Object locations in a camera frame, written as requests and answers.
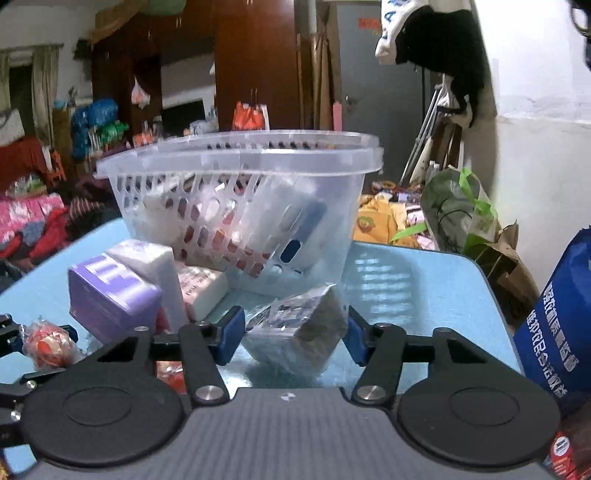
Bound white packet pink print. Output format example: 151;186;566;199
176;264;230;322

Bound brown wooden wardrobe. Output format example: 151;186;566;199
90;0;317;139

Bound purple box white letters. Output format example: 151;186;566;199
68;255;164;346

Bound white cardboard box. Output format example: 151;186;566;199
106;239;190;325

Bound clear grey box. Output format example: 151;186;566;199
242;285;349;378

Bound white red plastic bag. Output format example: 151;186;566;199
130;78;151;110

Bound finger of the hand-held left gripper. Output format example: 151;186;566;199
0;373;56;449
0;314;80;358

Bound red printed box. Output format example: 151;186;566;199
544;415;591;480

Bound white box dark blue end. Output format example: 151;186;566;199
242;178;329;274

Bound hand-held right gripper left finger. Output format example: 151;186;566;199
95;305;246;407

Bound green cloth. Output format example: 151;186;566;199
143;0;188;17

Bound clear red packet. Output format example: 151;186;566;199
21;318;83;368

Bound white and black jacket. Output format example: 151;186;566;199
375;0;491;128

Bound grey door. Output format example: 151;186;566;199
333;0;419;134

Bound orange red bag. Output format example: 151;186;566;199
232;100;270;131

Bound pink floral blanket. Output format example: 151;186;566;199
0;193;66;252

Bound blue tote bag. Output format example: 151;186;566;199
513;227;591;416

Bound yellow printed bag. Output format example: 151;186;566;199
355;193;437;245

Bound beige curtain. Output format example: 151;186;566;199
31;45;62;145

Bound black monitor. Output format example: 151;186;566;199
161;98;207;138

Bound metal crutches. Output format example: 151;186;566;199
399;82;446;186

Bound brown paper bag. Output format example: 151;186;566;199
468;222;540;321

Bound green plastic bag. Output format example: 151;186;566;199
419;167;501;259

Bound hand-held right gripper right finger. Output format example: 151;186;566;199
342;307;497;407

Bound blue mesh bags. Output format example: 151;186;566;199
71;99;122;161

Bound white plastic basket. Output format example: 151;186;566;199
95;130;385;297

